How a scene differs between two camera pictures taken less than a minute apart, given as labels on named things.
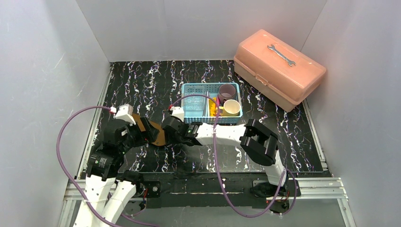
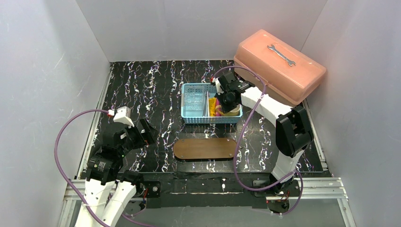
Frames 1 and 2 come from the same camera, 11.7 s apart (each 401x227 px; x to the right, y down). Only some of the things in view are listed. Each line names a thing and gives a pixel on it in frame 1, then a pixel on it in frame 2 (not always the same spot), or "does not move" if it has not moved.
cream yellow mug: x=231 y=108 does not move
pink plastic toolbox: x=285 y=74 does not move
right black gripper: x=175 y=129 to x=228 y=98
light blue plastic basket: x=202 y=109 does not move
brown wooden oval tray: x=160 y=140 to x=191 y=148
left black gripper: x=141 y=128 does not move
